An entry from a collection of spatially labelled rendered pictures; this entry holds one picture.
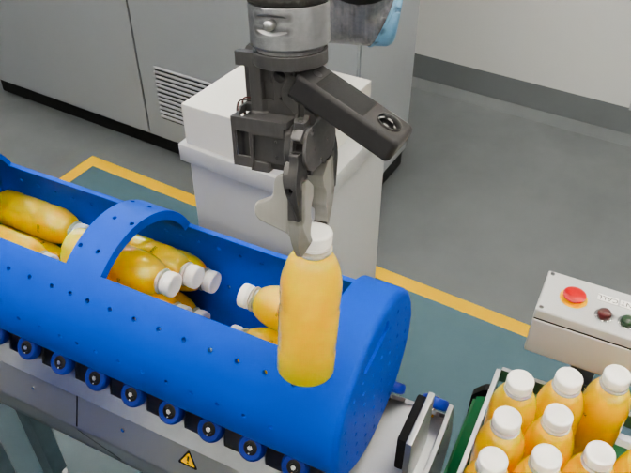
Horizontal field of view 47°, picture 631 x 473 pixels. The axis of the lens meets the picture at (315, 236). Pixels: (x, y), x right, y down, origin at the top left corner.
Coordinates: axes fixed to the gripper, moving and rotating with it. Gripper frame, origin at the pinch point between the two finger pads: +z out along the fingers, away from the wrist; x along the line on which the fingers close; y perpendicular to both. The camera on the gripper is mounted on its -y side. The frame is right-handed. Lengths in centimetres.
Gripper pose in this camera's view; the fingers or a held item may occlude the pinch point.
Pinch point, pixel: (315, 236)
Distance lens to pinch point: 76.6
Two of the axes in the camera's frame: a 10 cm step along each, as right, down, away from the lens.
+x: -4.2, 4.6, -7.8
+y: -9.1, -1.9, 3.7
